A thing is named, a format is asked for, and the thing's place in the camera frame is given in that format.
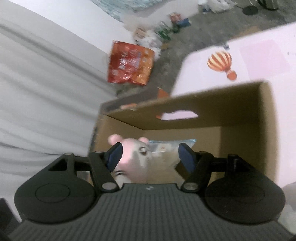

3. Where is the pink plush toy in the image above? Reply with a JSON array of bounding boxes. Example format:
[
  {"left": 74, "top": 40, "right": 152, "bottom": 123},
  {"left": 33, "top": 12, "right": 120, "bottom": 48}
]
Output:
[{"left": 108, "top": 135, "right": 152, "bottom": 188}]

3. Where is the bag of wooden sticks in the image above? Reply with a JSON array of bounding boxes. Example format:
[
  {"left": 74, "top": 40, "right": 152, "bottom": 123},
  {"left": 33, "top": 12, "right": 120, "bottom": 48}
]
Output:
[{"left": 147, "top": 139, "right": 196, "bottom": 187}]

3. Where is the brown cardboard box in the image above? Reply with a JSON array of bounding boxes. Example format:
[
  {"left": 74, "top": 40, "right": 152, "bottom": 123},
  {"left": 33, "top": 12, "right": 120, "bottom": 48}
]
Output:
[{"left": 91, "top": 81, "right": 278, "bottom": 180}]

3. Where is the red gift bag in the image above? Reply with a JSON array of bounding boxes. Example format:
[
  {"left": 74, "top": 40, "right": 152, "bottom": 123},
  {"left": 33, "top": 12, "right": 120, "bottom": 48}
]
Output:
[{"left": 107, "top": 41, "right": 154, "bottom": 86}]

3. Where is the floral blue wall cloth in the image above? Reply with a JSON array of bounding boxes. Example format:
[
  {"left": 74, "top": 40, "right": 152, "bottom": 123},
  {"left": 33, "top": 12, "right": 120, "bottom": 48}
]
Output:
[{"left": 91, "top": 0, "right": 171, "bottom": 23}]

